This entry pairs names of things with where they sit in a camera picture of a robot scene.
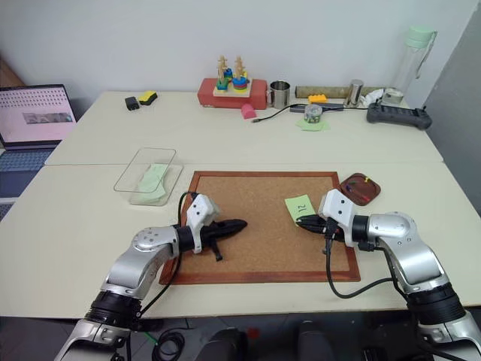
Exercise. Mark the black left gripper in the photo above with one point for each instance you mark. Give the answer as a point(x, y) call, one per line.
point(214, 233)

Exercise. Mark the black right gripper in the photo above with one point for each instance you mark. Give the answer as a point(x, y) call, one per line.
point(328, 228)

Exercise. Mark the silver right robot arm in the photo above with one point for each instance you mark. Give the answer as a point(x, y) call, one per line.
point(398, 233)

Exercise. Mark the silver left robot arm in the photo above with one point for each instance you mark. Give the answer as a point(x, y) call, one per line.
point(150, 259)

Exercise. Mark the green sticky note with writing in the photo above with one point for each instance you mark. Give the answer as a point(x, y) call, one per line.
point(295, 206)

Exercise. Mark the brown square tray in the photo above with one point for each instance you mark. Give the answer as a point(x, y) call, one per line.
point(373, 191)

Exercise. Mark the clear jar of pushpins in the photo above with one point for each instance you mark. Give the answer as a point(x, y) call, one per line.
point(313, 114)

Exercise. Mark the clear plastic box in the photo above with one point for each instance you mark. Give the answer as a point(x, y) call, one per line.
point(127, 182)

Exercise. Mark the red rectangular box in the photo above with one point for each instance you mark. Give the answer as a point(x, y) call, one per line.
point(259, 96)

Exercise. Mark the red pushpin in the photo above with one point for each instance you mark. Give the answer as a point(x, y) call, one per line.
point(363, 196)

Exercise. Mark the pile of green notes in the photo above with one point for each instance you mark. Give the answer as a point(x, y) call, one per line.
point(152, 180)

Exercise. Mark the dark rounded shape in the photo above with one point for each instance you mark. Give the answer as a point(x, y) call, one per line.
point(223, 346)

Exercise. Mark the grey USB hub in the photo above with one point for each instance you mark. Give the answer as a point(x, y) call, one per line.
point(332, 108)

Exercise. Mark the yellow building brick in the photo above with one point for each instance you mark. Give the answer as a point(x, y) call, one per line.
point(318, 99)

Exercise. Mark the pink arched block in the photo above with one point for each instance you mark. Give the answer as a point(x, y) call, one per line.
point(248, 112)

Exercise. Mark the metal mug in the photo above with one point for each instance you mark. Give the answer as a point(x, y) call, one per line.
point(280, 96)

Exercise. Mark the shiny metal canister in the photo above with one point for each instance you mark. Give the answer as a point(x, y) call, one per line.
point(354, 94)

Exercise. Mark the dark grey handheld controller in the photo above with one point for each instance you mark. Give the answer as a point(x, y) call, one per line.
point(398, 116)

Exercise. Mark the white crumpled cloth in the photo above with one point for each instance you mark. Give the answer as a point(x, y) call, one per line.
point(372, 97)

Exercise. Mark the small clear container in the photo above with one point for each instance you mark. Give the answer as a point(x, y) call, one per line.
point(392, 97)

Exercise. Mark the yellow and black sponge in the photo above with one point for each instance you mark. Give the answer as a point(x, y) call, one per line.
point(147, 97)

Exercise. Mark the black power adapter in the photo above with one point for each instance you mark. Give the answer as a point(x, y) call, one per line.
point(132, 104)

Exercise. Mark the clear bottle with green lid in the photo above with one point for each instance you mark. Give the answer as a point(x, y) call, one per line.
point(409, 64)

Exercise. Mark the laptop with pink screen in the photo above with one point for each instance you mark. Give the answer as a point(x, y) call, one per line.
point(35, 116)

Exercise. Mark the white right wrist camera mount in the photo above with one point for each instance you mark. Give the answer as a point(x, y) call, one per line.
point(336, 207)

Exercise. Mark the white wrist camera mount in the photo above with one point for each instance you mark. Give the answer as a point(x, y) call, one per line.
point(199, 214)
point(336, 207)

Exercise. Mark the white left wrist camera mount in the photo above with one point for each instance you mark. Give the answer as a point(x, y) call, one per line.
point(199, 214)

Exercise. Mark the cork board with wooden frame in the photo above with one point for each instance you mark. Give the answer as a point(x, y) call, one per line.
point(259, 203)

